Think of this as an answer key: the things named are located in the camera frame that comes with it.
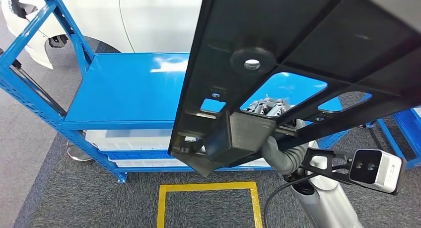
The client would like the white car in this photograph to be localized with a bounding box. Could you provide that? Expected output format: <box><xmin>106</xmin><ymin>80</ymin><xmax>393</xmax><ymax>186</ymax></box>
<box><xmin>1</xmin><ymin>0</ymin><xmax>205</xmax><ymax>69</ymax></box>

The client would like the black shelf strut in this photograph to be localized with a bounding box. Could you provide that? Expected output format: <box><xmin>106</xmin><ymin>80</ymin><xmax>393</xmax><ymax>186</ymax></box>
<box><xmin>0</xmin><ymin>49</ymin><xmax>67</xmax><ymax>118</ymax></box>

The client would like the blue metal shelf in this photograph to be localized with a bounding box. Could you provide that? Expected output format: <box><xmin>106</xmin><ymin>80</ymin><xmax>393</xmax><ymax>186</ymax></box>
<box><xmin>0</xmin><ymin>0</ymin><xmax>351</xmax><ymax>184</ymax></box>

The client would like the silver stanchion base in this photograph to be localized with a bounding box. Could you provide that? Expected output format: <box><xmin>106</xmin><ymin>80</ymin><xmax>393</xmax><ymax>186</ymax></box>
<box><xmin>66</xmin><ymin>131</ymin><xmax>93</xmax><ymax>162</ymax></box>

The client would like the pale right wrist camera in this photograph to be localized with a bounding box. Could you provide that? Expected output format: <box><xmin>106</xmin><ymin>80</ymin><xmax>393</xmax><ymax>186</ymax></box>
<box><xmin>348</xmin><ymin>149</ymin><xmax>405</xmax><ymax>196</ymax></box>

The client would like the black plastic frame part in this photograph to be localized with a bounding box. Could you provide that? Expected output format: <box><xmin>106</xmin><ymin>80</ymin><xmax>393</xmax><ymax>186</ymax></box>
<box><xmin>167</xmin><ymin>0</ymin><xmax>421</xmax><ymax>178</ymax></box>

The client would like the blue metal rack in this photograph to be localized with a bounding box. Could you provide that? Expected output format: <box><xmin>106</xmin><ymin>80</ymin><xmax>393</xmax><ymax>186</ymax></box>
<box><xmin>360</xmin><ymin>93</ymin><xmax>421</xmax><ymax>170</ymax></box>

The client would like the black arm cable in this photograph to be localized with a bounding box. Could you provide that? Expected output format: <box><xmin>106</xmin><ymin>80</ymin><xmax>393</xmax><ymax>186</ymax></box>
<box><xmin>263</xmin><ymin>173</ymin><xmax>317</xmax><ymax>228</ymax></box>

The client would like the black camera bracket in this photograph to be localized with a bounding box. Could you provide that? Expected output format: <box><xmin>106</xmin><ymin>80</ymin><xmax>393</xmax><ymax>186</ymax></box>
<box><xmin>300</xmin><ymin>147</ymin><xmax>354</xmax><ymax>186</ymax></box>

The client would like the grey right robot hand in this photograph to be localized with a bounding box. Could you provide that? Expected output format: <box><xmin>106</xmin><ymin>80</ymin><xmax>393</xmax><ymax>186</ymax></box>
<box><xmin>245</xmin><ymin>96</ymin><xmax>293</xmax><ymax>175</ymax></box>

